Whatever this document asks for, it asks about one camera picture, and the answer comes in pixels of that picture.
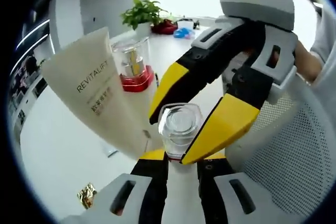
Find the long white office counter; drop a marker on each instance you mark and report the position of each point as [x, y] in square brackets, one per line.
[29, 103]

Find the white skincare cream tube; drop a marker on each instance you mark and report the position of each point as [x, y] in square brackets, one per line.
[92, 77]

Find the green potted plant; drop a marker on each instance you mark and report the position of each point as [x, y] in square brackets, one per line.
[141, 14]

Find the ceiling light strip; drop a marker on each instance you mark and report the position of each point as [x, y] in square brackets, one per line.
[32, 33]

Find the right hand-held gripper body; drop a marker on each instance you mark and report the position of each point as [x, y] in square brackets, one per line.
[262, 6]

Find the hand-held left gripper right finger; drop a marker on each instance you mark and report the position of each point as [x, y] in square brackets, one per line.
[212, 195]

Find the red-collared skincare pump bottle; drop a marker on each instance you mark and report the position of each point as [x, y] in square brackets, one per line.
[137, 81]

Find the gold foil skincare sachet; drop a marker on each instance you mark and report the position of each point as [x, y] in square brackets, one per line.
[87, 195]

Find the red pot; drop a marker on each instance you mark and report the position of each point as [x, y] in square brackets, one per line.
[164, 26]

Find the small clear-capped skincare bottle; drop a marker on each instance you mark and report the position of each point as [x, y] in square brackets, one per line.
[181, 129]

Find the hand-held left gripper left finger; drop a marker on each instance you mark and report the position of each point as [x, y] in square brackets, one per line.
[147, 190]

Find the grey mesh office chair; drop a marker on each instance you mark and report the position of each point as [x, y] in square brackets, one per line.
[288, 155]

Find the blue plastic item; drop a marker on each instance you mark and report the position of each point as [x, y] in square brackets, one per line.
[183, 33]

